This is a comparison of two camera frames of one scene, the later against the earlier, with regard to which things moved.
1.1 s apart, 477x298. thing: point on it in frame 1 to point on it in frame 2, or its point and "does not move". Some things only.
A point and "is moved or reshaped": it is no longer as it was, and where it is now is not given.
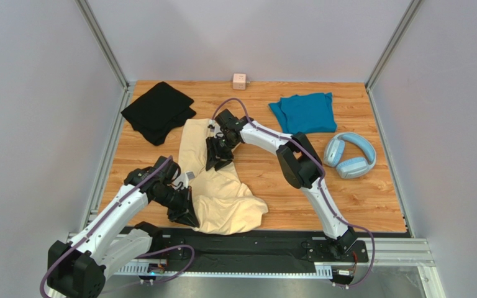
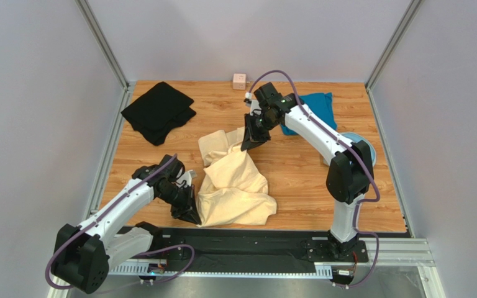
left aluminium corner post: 86,10 does not move
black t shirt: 154,115 does not move
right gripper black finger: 222,163 to 253,139
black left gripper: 185,213 does not move
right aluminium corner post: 398,32 does not move
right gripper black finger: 212,152 to 247,135
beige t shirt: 223,202 is moved or reshaped
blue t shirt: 308,113 does not move
